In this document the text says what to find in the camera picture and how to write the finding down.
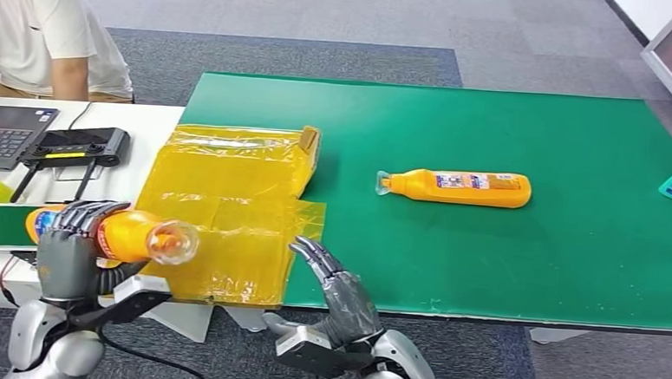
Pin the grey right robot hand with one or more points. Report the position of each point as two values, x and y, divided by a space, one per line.
347 304

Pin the yellow film wrapped box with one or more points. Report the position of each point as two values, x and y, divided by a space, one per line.
237 206

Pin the green table mat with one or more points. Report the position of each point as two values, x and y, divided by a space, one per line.
488 133

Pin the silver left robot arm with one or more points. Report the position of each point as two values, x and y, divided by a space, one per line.
51 346

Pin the person's left forearm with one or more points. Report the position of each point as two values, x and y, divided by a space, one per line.
70 79

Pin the person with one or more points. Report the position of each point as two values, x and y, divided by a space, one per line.
28 28

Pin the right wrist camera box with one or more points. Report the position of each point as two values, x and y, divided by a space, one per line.
316 354

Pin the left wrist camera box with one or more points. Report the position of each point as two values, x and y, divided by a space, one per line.
129 301

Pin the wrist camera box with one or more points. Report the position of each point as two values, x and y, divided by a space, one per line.
316 354
129 301

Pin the orange bottle with clear cap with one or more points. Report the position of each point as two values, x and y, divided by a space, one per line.
129 238
462 189

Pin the white table leg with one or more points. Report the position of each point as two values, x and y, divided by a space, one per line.
558 336

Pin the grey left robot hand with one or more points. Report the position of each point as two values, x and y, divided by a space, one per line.
64 266

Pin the black remote controller with antennas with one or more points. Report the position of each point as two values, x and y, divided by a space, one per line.
79 145

